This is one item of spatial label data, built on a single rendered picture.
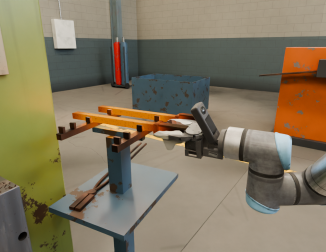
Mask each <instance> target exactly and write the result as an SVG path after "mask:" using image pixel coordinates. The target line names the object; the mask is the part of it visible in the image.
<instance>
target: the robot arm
mask: <svg viewBox="0 0 326 252"><path fill-rule="evenodd" d="M190 112H191V114H192V115H193V117H194V119H195V120H190V119H170V120H168V121H167V123H170V124H177V125H185V126H188V128H187V129H186V130H184V133H182V132H181V131H180V130H175V131H160V130H159V131H157V132H156V133H154V134H153V136H154V137H157V138H161V139H162V140H163V142H164V144H165V147H166V149H168V150H173V148H174V146H175V145H176V144H182V143H183V142H185V143H184V145H185V149H184V151H185V156H188V157H193V158H198V159H202V157H203V156H205V157H210V158H215V159H220V160H223V158H224V157H225V158H227V159H232V160H237V161H242V162H247V163H249V164H248V174H247V183H246V189H245V200H246V202H247V204H248V205H249V206H250V207H251V208H252V209H254V210H255V211H257V212H260V213H263V214H275V213H277V212H278V210H279V209H280V206H297V205H320V206H326V153H325V154H324V155H323V156H322V157H321V158H320V159H318V160H317V161H316V162H315V163H314V164H311V165H310V166H309V167H307V168H306V169H305V170H304V171H301V172H285V171H288V170H290V168H291V153H292V138H291V137H290V136H289V135H287V134H281V133H278V132H268V131H260V130H253V129H245V128H238V127H231V126H230V127H229V128H228V129H222V130H221V132H219V131H218V129H217V127H216V125H215V123H214V122H213V120H212V118H211V116H210V115H209V113H208V111H207V109H206V108H205V106H204V104H203V103H202V102H199V103H196V104H195V105H194V106H193V108H192V109H191V110H190ZM189 154H192V155H189ZM193 155H196V156H193Z"/></svg>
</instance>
